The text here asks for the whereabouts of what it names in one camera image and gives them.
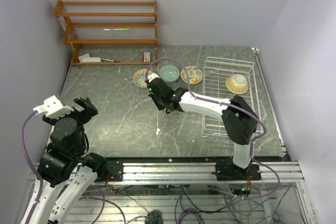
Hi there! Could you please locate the white wire dish rack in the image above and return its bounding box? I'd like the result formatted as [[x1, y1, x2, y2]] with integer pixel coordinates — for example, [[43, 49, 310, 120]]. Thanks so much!
[[202, 57, 261, 137]]

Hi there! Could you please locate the red white card box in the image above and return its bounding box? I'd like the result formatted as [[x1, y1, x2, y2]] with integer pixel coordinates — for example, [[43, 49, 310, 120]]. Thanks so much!
[[143, 52, 151, 62]]

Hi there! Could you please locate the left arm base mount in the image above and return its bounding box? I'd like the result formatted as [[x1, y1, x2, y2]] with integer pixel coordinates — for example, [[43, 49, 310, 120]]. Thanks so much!
[[97, 159, 124, 182]]

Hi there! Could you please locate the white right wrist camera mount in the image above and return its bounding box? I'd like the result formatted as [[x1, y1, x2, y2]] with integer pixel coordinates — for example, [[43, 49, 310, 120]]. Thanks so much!
[[145, 73, 159, 84]]

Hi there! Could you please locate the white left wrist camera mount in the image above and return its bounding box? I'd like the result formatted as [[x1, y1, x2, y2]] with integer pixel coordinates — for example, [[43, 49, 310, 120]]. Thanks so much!
[[33, 95, 74, 119]]

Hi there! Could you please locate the red white small box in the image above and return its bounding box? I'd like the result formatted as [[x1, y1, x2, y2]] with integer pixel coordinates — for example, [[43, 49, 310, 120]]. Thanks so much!
[[77, 53, 91, 63]]

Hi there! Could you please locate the yellow sun blue rim bowl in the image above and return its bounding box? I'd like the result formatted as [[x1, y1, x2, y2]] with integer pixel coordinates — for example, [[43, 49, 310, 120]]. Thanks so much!
[[225, 74, 248, 94]]

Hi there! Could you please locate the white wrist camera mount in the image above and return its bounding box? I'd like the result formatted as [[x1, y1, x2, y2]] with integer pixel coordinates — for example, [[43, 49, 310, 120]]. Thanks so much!
[[145, 73, 159, 84], [33, 95, 74, 119]]

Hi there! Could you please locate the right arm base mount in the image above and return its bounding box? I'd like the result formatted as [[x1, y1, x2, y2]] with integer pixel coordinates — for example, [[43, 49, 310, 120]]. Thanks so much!
[[211, 163, 261, 181]]

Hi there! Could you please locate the blue orange floral bowl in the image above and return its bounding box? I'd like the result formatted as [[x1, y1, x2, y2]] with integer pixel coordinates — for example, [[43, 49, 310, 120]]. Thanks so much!
[[133, 69, 147, 88]]

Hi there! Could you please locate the green white pen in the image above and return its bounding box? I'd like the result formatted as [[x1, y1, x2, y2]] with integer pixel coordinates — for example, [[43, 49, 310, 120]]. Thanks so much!
[[103, 28, 130, 31]]

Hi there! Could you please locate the white case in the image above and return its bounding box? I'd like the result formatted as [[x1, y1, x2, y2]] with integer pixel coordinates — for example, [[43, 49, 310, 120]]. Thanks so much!
[[81, 57, 102, 63]]

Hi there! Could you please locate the light teal bowl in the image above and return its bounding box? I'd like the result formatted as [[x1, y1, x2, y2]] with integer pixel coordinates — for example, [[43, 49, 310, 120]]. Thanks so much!
[[159, 65, 180, 83]]

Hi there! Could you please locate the wooden shelf rack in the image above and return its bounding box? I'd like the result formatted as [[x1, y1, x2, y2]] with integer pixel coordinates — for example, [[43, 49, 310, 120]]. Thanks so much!
[[54, 0, 159, 66]]

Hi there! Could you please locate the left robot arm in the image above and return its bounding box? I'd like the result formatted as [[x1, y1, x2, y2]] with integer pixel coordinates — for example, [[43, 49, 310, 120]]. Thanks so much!
[[20, 95, 107, 223]]

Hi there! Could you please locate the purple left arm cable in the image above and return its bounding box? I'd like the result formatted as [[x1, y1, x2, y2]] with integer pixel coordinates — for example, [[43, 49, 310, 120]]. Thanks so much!
[[19, 111, 47, 224]]

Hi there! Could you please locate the floor cable bundle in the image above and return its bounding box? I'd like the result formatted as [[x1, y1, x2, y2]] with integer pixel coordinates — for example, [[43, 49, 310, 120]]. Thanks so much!
[[62, 182, 295, 224]]

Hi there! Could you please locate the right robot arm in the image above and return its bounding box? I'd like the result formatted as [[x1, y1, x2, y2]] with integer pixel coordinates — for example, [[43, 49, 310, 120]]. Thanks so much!
[[145, 74, 258, 180]]

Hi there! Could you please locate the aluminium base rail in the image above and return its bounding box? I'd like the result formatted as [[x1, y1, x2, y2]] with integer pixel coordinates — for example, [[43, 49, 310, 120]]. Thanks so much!
[[109, 162, 304, 185]]

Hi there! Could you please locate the pink white pen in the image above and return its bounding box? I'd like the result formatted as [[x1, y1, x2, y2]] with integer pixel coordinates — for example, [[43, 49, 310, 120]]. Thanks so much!
[[101, 58, 121, 63]]

